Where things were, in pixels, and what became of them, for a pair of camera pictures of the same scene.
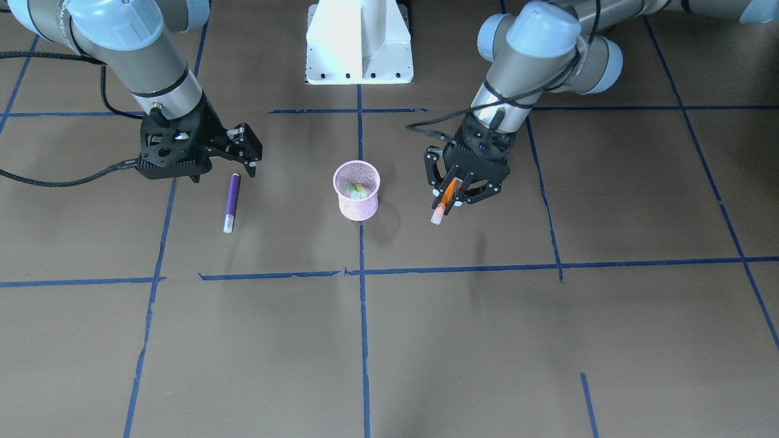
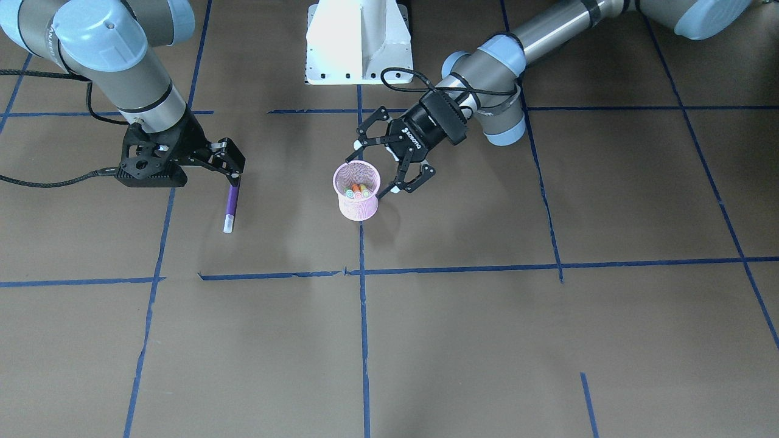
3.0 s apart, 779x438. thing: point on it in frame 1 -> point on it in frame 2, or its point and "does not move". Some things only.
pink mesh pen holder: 353,173 does not move
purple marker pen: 232,202 does not move
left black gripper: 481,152 -> 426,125
